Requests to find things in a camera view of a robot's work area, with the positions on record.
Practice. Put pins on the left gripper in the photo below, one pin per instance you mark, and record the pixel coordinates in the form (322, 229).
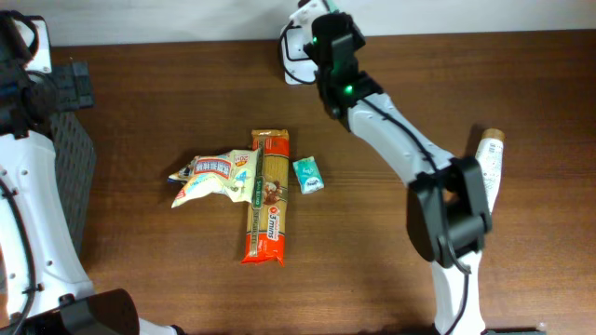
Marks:
(76, 85)

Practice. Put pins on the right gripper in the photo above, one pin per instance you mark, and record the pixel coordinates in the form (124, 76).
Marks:
(354, 43)

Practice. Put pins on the small teal tissue pack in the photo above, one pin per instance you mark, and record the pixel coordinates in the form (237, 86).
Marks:
(308, 175)

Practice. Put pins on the cream snack bag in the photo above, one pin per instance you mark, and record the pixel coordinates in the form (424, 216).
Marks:
(232, 174)

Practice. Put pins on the white tube with cork cap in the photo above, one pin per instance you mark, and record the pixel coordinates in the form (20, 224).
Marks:
(490, 157)

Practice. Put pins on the orange spaghetti packet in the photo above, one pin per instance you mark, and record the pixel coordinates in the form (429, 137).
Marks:
(266, 227)

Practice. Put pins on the teal wet wipes pack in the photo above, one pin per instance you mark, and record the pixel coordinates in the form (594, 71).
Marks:
(330, 6)

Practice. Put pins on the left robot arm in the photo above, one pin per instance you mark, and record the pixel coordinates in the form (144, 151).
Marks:
(48, 291)

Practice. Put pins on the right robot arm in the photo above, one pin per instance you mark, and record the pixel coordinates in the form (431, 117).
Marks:
(448, 214)

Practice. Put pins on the white barcode scanner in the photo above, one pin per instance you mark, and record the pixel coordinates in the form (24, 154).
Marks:
(297, 68)

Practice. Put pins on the grey plastic basket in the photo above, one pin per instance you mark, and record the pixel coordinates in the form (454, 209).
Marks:
(75, 165)

